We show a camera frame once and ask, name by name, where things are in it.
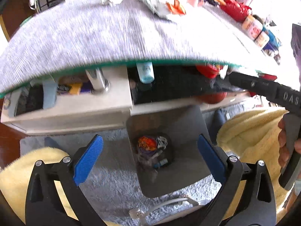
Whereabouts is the red orange snack wrapper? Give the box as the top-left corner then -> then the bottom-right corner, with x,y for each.
138,136 -> 157,152

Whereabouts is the blue white small bottle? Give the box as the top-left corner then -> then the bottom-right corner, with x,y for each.
136,62 -> 155,84

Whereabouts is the orange paper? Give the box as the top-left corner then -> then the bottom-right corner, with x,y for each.
166,0 -> 186,15

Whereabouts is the small white paper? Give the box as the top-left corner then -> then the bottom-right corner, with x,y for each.
156,136 -> 168,150

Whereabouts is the grey trash bin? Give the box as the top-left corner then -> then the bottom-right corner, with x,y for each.
126,106 -> 210,198

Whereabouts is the person's right hand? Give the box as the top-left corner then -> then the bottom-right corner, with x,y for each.
278,118 -> 290,168

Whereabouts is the yellow fluffy blanket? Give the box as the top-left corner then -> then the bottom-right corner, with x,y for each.
1,108 -> 288,225

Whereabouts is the white lotion bottle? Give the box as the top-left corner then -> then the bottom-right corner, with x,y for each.
254,31 -> 269,50

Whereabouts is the yellow cap cream bottle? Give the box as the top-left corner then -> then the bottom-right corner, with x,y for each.
242,15 -> 263,41

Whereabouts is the red cutout basket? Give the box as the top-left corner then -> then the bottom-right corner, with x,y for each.
220,0 -> 252,23

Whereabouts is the grey woven table mat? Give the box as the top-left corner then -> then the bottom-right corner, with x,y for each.
1,0 -> 279,95

